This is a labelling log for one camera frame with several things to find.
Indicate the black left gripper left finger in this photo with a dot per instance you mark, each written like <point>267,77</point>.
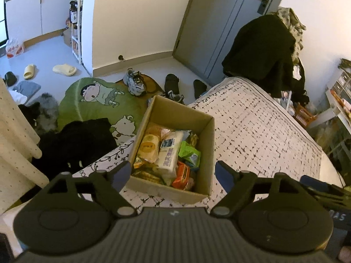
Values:
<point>107,187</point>

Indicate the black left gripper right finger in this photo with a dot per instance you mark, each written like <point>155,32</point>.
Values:
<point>238,186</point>

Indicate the black clothes pile on floor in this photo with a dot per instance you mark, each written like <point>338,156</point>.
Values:
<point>77,145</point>

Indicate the yellow bread packet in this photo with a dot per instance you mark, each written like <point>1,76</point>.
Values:
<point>148,149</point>

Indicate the patterned white bed cover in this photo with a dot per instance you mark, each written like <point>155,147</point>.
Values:
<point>253,133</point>

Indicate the orange snack packet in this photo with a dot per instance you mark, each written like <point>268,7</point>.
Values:
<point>182,177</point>

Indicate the white tissue pack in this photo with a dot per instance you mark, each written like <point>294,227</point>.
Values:
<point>168,154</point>

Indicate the green snack packet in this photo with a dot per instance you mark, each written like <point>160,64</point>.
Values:
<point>189,155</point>

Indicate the brown cardboard box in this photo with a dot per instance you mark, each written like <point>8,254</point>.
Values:
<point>162,117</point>

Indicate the grey fluffy cloth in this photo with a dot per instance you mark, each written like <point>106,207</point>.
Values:
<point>46,121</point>

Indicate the green cartoon floor rug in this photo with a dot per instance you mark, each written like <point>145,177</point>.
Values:
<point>94,98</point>

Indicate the orange wooden crate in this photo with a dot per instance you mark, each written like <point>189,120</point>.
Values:
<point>303,116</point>

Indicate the black slipper right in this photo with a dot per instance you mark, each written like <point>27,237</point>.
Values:
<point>200,88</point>

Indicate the black slipper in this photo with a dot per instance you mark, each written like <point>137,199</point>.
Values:
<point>200,88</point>
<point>171,84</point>

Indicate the grey sneakers pair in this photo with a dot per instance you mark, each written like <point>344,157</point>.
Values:
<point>135,82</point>

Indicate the black slipper left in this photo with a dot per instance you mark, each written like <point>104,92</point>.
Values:
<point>171,84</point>

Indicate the grey folded cloth on floor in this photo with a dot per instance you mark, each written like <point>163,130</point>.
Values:
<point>27,88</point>

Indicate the cream slipper far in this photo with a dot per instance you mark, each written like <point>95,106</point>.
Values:
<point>29,72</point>

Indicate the black coat on chair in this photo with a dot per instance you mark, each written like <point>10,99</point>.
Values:
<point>262,52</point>

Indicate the red white plastic bag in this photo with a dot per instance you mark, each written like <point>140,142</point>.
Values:
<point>14,47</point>

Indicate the grey door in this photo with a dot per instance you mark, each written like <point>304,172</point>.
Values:
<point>208,30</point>

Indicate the white storage shelf rack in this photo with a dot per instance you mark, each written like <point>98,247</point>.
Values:
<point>76,10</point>

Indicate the cream slipper near wall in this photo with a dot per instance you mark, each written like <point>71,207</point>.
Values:
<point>65,69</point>

